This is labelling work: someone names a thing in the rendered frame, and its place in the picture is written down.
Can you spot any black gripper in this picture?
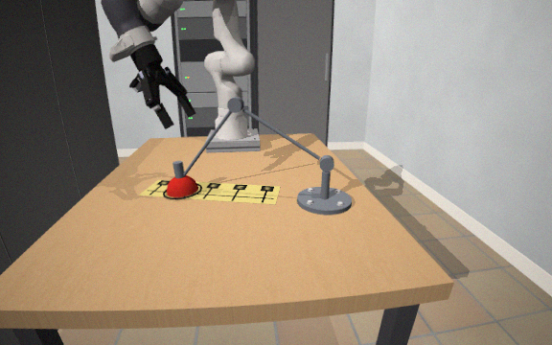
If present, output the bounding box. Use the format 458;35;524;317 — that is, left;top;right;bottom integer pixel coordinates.
130;44;196;129

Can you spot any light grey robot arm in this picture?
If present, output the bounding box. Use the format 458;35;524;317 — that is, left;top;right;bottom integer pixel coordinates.
101;0;255;140

